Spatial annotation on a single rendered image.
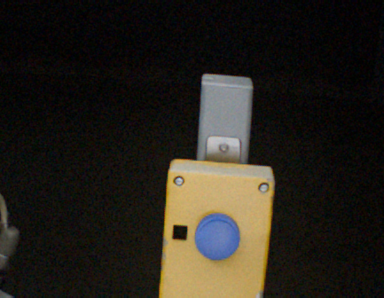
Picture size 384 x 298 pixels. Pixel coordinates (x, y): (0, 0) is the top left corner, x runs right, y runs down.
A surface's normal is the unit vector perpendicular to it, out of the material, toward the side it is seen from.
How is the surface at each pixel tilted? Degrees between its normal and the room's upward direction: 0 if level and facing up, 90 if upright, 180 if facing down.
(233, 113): 90
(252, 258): 90
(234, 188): 90
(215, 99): 90
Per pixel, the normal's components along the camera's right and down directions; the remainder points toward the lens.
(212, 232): -0.08, 0.28
